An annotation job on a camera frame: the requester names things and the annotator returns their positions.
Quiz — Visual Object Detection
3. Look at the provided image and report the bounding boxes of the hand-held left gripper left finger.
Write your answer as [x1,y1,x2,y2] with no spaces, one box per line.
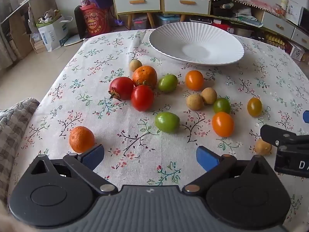
[30,144,119,195]

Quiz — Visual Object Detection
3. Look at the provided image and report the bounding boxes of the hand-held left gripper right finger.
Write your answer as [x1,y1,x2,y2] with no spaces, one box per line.
[182,146,274,195]

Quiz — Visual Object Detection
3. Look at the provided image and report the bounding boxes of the beige longan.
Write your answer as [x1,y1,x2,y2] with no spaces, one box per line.
[129,59,143,72]
[186,93,204,111]
[255,138,273,155]
[201,87,218,105]

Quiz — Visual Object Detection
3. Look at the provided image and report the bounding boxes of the small orange mandarin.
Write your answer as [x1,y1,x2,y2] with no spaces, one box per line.
[69,126,95,153]

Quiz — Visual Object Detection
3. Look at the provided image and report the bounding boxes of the yellow-brown cherry tomato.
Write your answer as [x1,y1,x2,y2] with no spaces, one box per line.
[247,97,262,117]

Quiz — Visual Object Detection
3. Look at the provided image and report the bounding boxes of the orange cherry tomato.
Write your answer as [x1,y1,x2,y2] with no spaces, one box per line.
[212,112,234,137]
[185,70,205,91]

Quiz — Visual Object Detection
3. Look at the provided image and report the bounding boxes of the light green tomato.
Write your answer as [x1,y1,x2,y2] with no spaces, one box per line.
[158,74,178,93]
[155,112,180,134]

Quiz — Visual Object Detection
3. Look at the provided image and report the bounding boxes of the dark green cherry tomato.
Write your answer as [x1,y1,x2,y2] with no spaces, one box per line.
[213,98,231,114]

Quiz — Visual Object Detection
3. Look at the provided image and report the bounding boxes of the red tomato with dry calyx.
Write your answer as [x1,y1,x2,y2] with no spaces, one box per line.
[108,77,134,102]

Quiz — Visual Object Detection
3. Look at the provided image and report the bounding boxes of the red cherry tomato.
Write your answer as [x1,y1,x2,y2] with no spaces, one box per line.
[131,85,155,112]

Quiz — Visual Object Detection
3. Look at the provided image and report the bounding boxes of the large orange mandarin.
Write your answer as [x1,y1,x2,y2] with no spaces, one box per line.
[132,66,158,89]

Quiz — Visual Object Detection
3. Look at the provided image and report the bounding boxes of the white ribbed plate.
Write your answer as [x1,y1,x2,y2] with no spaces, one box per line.
[148,22,245,66]

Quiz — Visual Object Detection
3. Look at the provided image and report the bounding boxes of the floral tablecloth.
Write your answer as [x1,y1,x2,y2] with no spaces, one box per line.
[7,29,309,232]

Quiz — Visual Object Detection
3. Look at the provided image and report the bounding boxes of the white patterned box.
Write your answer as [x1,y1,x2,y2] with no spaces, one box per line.
[285,41,306,61]

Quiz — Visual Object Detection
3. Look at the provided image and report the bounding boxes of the yellow egg trays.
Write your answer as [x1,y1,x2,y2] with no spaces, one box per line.
[266,34,286,46]

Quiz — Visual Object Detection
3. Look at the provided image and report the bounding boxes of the grey checked quilt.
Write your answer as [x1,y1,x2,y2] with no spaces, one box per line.
[0,97,40,203]

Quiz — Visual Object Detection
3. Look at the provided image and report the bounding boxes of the black appliance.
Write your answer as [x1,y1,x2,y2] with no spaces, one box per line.
[298,6,309,29]

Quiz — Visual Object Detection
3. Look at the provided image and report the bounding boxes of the stack of books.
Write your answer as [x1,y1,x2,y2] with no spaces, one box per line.
[30,37,47,54]

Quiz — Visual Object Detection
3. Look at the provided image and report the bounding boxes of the white paper bag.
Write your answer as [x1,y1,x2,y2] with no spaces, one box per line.
[36,16,73,52]

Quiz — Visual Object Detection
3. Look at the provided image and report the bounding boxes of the black panel on white base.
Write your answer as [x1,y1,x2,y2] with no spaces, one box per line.
[64,5,88,47]

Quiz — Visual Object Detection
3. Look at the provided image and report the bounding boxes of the clear storage box pink contents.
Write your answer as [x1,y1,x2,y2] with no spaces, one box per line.
[132,14,148,29]

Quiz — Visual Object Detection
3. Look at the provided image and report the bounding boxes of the plush toys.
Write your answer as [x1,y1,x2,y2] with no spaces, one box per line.
[39,9,60,24]

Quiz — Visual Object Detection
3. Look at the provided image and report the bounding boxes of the clear storage box blue lid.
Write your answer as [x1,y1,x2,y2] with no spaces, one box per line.
[157,14,181,26]

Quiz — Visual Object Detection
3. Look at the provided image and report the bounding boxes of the low wooden cabinet white drawer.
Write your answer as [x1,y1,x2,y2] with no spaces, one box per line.
[160,0,211,22]

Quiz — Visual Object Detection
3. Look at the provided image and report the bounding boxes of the tall wooden cabinet white drawer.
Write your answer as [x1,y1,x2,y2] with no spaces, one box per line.
[110,0,163,29]

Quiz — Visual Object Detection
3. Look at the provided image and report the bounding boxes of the wooden bookshelf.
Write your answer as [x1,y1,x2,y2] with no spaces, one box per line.
[0,0,59,61]

